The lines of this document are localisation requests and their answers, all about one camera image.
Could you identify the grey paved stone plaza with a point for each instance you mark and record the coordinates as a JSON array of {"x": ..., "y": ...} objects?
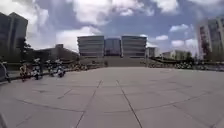
[{"x": 133, "y": 86}]

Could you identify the dark tree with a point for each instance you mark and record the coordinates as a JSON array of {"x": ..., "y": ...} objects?
[{"x": 25, "y": 48}]

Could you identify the dark tall building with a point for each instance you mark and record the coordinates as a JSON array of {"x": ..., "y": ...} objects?
[{"x": 11, "y": 33}]

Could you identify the pale tall building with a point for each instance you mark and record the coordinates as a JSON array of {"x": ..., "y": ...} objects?
[{"x": 213, "y": 36}]

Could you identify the low pale distant building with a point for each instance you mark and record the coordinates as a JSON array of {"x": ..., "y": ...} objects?
[{"x": 175, "y": 55}]

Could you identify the wide stone steps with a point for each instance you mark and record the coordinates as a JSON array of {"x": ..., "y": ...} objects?
[{"x": 115, "y": 61}]

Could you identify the row of parked two-wheelers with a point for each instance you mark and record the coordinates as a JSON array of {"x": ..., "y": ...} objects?
[{"x": 186, "y": 65}]

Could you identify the low dark building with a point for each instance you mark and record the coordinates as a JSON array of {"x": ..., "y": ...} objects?
[{"x": 56, "y": 53}]

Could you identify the grey layered central building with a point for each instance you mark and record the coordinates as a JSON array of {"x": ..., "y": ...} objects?
[{"x": 91, "y": 46}]

